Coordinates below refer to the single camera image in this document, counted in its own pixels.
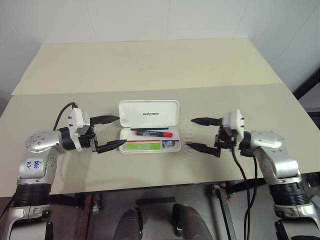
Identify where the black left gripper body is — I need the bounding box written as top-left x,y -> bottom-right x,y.
79,125 -> 99,153

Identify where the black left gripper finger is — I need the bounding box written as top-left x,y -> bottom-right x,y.
95,139 -> 127,154
88,114 -> 121,126

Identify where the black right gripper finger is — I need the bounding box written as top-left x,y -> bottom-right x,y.
190,142 -> 222,159
190,116 -> 224,127

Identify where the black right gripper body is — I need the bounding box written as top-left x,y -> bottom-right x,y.
214,125 -> 237,151

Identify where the green eraser block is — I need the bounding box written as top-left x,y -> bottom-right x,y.
125,142 -> 163,152

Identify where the black marker with red ends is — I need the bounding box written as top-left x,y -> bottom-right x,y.
134,129 -> 174,139

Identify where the white hinged pencil case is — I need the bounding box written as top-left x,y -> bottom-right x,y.
117,99 -> 182,154

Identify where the dark metal table leg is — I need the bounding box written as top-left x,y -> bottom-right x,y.
211,184 -> 237,240

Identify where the flat black bar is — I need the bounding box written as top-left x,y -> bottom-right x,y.
135,196 -> 176,206

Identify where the dark rounded shape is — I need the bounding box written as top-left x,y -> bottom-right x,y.
117,207 -> 144,240
172,203 -> 209,240

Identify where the rusty metal table leg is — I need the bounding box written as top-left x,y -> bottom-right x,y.
79,192 -> 104,240

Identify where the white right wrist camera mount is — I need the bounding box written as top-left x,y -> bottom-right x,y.
222,108 -> 246,145

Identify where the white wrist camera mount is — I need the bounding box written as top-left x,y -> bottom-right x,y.
222,108 -> 246,145
67,107 -> 91,153

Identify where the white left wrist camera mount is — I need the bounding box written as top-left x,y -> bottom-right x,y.
67,107 -> 91,153

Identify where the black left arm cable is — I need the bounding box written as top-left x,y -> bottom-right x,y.
52,101 -> 77,131

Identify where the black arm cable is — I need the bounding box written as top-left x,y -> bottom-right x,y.
230,144 -> 261,240
52,101 -> 77,131

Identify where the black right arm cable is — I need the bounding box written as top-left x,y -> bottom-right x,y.
230,144 -> 261,240

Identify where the black metal frame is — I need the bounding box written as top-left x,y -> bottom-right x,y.
291,66 -> 320,101

